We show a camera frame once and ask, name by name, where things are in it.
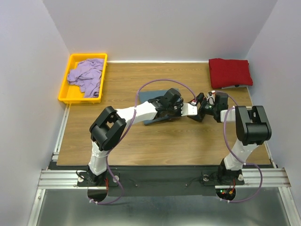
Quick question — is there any blue-grey t-shirt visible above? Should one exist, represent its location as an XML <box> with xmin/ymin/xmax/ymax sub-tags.
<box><xmin>135</xmin><ymin>88</ymin><xmax>183</xmax><ymax>125</ymax></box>

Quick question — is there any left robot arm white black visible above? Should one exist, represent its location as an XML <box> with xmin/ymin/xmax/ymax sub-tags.
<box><xmin>76</xmin><ymin>88</ymin><xmax>183</xmax><ymax>186</ymax></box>

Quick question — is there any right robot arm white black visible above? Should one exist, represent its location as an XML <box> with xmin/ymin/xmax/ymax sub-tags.
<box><xmin>189</xmin><ymin>90</ymin><xmax>272</xmax><ymax>184</ymax></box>

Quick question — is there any folded red t-shirt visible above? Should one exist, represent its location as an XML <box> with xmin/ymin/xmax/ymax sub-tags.
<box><xmin>208</xmin><ymin>58</ymin><xmax>253</xmax><ymax>89</ymax></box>

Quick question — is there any white item under red shirt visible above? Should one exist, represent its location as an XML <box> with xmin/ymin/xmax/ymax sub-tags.
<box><xmin>221</xmin><ymin>85</ymin><xmax>249</xmax><ymax>89</ymax></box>

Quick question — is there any lilac t-shirt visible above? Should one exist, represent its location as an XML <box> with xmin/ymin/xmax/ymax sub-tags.
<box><xmin>67</xmin><ymin>58</ymin><xmax>104</xmax><ymax>98</ymax></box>

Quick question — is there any yellow plastic tray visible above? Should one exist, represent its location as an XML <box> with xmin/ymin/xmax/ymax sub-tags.
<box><xmin>58</xmin><ymin>53</ymin><xmax>108</xmax><ymax>104</ymax></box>

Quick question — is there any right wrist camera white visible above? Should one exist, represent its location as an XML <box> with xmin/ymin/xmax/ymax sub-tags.
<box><xmin>206</xmin><ymin>90</ymin><xmax>215</xmax><ymax>105</ymax></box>

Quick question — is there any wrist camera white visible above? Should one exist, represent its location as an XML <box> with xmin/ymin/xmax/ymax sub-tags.
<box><xmin>206</xmin><ymin>90</ymin><xmax>215</xmax><ymax>105</ymax></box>
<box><xmin>181</xmin><ymin>103</ymin><xmax>198</xmax><ymax>117</ymax></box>

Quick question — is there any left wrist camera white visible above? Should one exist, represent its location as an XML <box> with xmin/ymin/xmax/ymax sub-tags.
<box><xmin>181</xmin><ymin>103</ymin><xmax>198</xmax><ymax>117</ymax></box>

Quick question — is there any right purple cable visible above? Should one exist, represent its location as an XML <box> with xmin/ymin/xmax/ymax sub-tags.
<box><xmin>206</xmin><ymin>90</ymin><xmax>263</xmax><ymax>204</ymax></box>

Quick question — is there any purple cable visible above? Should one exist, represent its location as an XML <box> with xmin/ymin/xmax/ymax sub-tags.
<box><xmin>206</xmin><ymin>90</ymin><xmax>263</xmax><ymax>204</ymax></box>
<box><xmin>88</xmin><ymin>79</ymin><xmax>198</xmax><ymax>205</ymax></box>

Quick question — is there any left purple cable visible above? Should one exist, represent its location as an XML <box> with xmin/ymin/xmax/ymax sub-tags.
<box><xmin>88</xmin><ymin>79</ymin><xmax>198</xmax><ymax>205</ymax></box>

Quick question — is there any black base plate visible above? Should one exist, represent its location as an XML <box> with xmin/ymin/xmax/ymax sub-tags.
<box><xmin>77</xmin><ymin>165</ymin><xmax>245</xmax><ymax>197</ymax></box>

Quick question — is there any aluminium frame rail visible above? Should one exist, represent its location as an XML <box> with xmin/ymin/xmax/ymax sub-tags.
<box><xmin>38</xmin><ymin>108</ymin><xmax>290</xmax><ymax>189</ymax></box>

